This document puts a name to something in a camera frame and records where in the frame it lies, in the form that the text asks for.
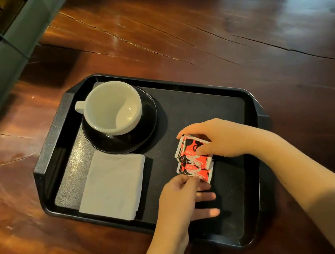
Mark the person's left hand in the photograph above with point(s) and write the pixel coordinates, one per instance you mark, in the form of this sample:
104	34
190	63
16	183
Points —
175	204

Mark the person's right hand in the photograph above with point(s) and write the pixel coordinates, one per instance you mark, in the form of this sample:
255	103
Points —
233	138

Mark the person's right thumb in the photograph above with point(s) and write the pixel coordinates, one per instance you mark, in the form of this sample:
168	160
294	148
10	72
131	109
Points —
205	150

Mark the person's left middle finger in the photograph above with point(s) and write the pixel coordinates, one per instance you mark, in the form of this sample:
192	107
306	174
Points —
206	196

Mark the person's left thumb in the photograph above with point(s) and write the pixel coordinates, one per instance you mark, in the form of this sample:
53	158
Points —
181	179

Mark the red printed sachet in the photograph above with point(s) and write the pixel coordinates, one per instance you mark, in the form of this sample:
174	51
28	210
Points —
198	168
190	147

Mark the person's right forearm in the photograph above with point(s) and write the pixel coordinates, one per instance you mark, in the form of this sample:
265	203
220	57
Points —
326	198

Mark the black plastic tray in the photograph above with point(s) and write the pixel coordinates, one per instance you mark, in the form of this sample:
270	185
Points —
183	109

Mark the black saucer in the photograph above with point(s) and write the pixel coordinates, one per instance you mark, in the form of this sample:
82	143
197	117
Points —
150	120

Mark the white paper napkin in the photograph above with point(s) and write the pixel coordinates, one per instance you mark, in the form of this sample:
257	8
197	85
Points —
111	185

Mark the white ceramic cup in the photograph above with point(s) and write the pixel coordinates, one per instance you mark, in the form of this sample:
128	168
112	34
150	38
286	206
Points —
113	107

